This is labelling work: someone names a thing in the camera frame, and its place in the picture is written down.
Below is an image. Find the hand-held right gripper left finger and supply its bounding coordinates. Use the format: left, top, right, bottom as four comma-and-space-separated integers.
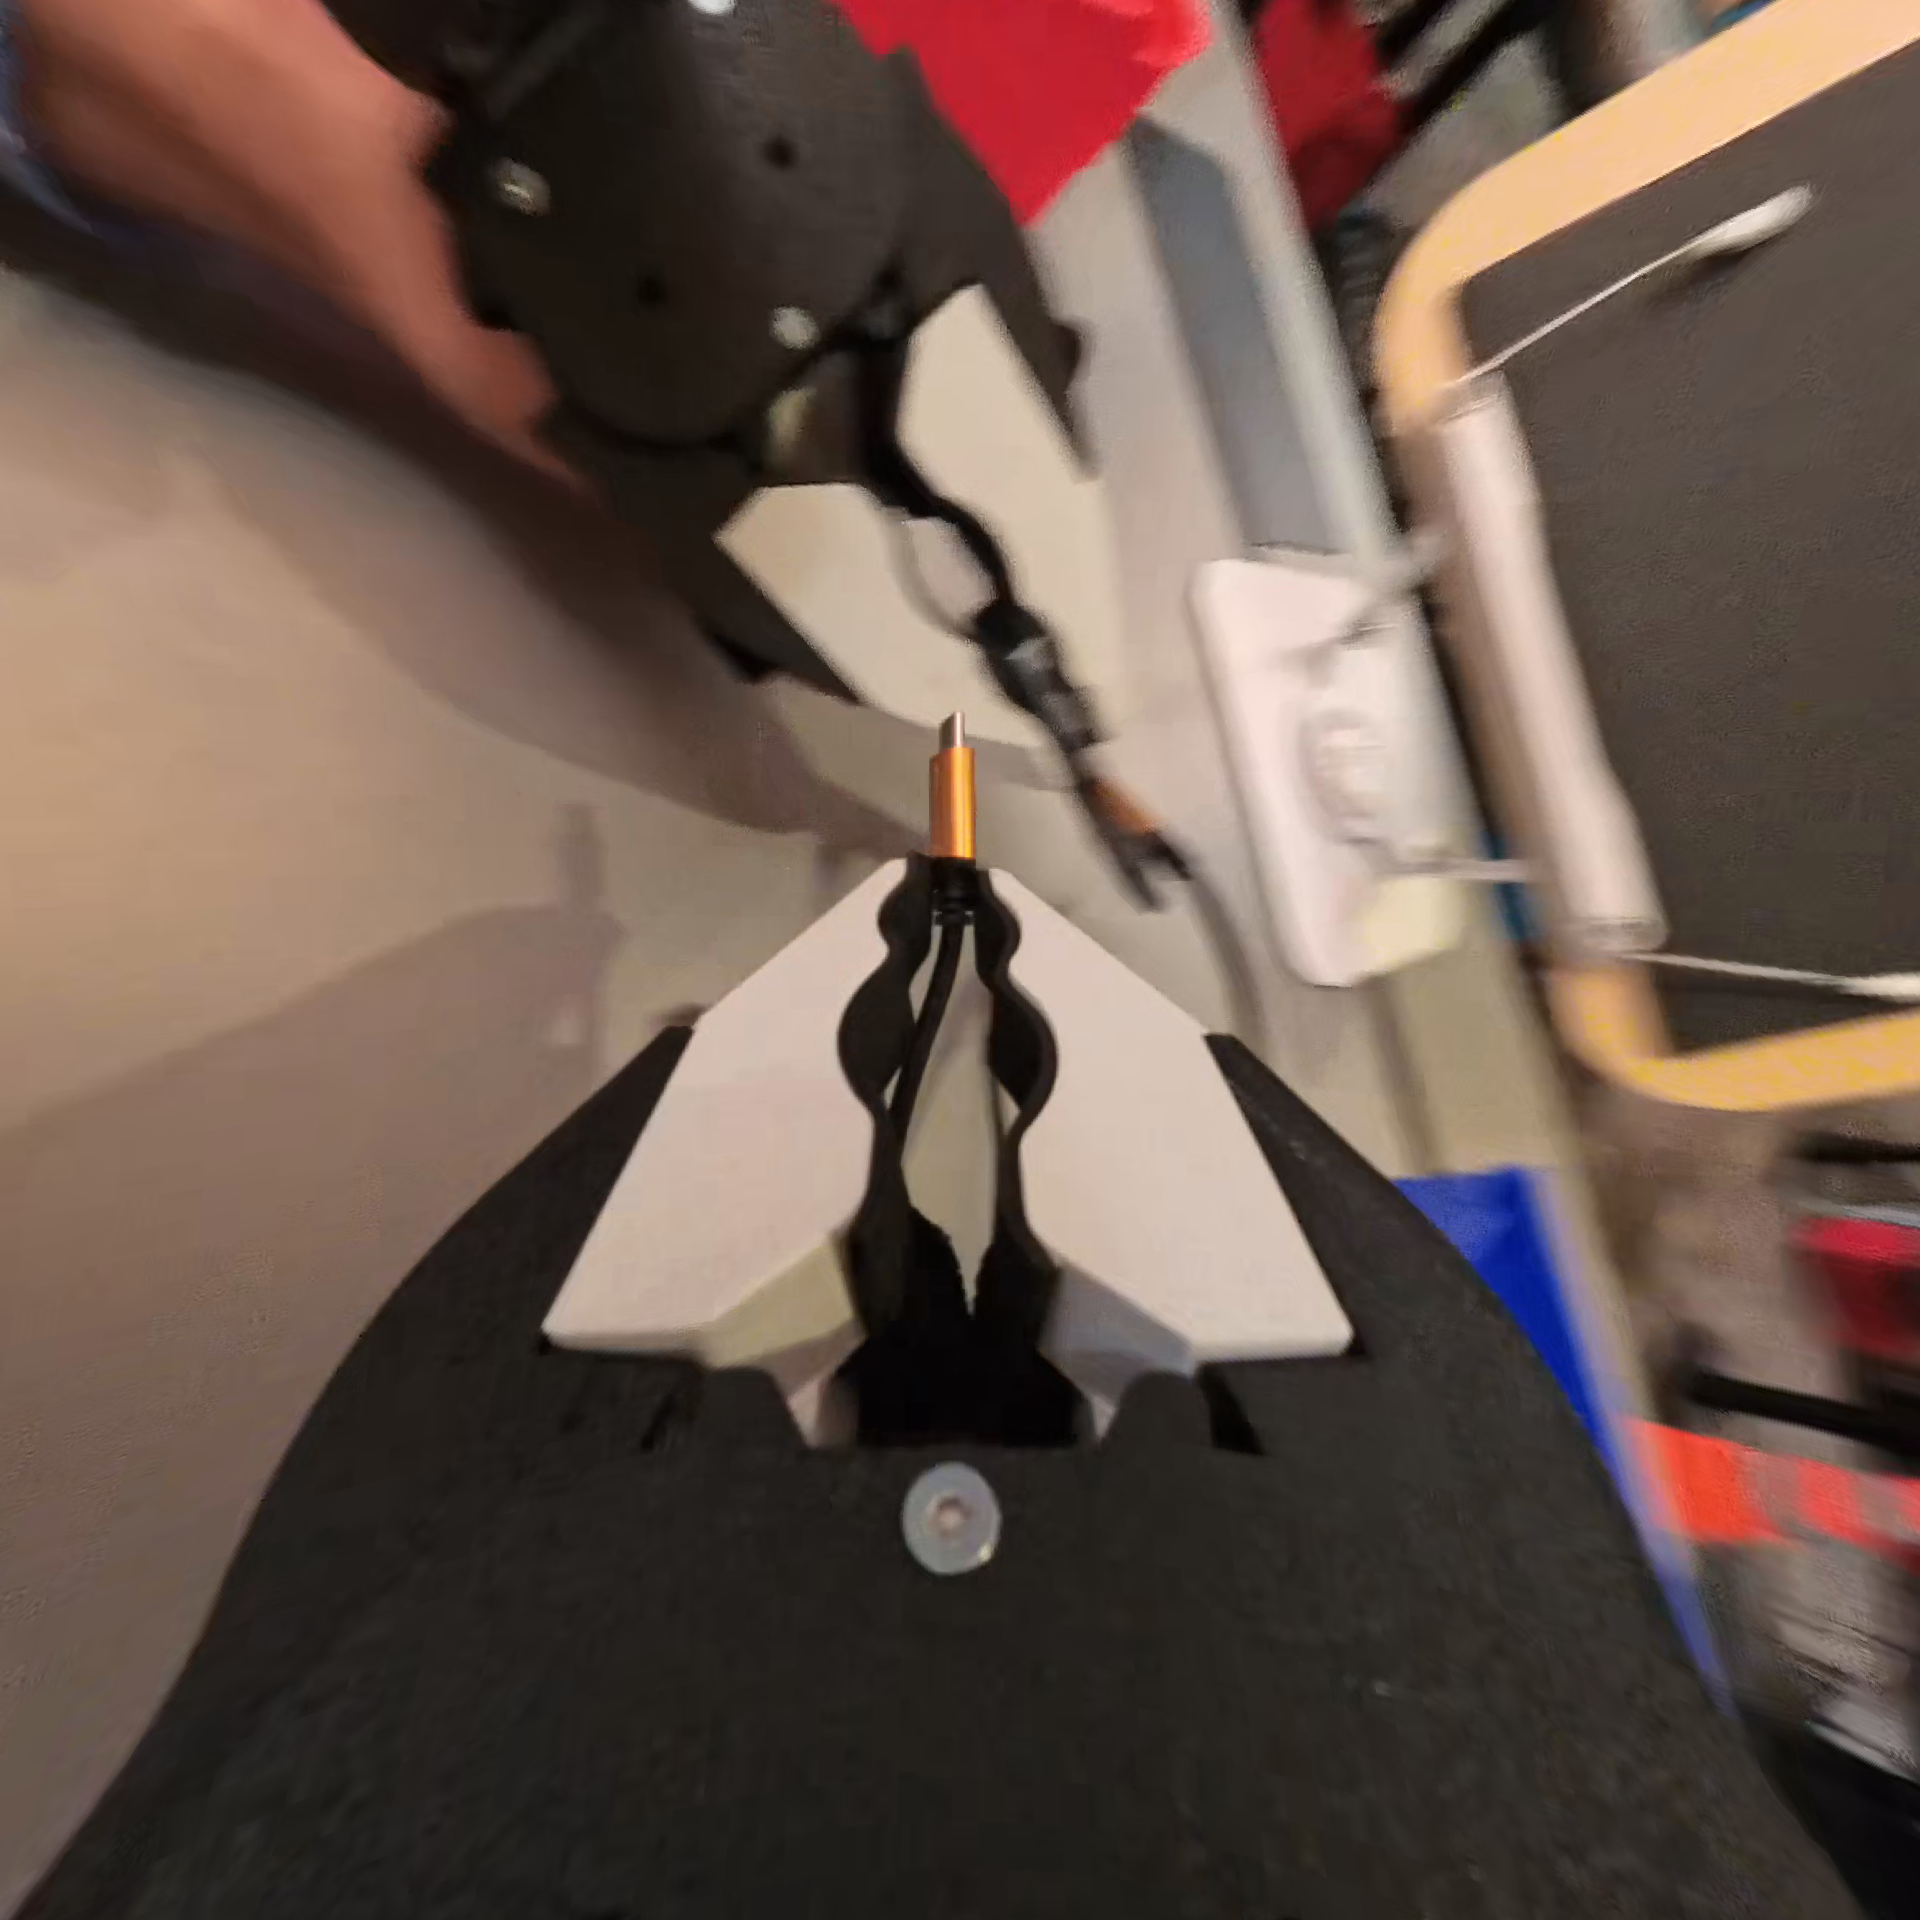
544, 856, 940, 1446

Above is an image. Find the black board wooden rim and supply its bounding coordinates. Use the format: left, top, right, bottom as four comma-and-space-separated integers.
1372, 0, 1920, 1116

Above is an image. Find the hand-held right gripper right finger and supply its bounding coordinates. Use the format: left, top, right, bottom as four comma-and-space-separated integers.
960, 863, 1360, 1446

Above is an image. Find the large blue storage bin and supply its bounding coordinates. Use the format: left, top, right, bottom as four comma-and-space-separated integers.
1395, 1171, 1728, 1713

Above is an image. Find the person's left hand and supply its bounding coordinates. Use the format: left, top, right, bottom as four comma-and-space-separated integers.
31, 0, 590, 489

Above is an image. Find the red object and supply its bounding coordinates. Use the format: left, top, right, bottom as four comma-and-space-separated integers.
1254, 0, 1403, 227

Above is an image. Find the grey desk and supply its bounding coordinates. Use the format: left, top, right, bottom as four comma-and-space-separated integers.
0, 46, 1578, 1920

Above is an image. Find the grey desk cable cover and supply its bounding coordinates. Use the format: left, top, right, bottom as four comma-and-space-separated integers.
1126, 119, 1354, 548

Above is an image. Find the black cable orange plug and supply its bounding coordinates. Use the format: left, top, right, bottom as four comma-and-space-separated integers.
884, 712, 993, 1203
971, 598, 1200, 915

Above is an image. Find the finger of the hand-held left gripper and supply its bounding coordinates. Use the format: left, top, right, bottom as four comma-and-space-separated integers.
897, 289, 1126, 755
720, 481, 1081, 770

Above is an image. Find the red storage bin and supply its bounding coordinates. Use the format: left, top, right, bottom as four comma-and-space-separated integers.
833, 0, 1222, 231

